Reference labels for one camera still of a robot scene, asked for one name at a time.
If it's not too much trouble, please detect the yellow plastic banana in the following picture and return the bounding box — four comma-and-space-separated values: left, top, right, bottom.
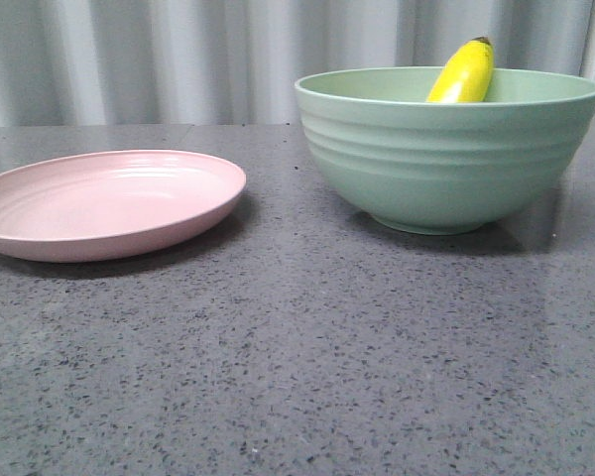
426, 37, 494, 103

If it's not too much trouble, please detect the pink plate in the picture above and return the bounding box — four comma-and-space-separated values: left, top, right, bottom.
0, 150, 246, 263

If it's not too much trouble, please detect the green ribbed bowl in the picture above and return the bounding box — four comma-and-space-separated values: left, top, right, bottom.
295, 66, 595, 235

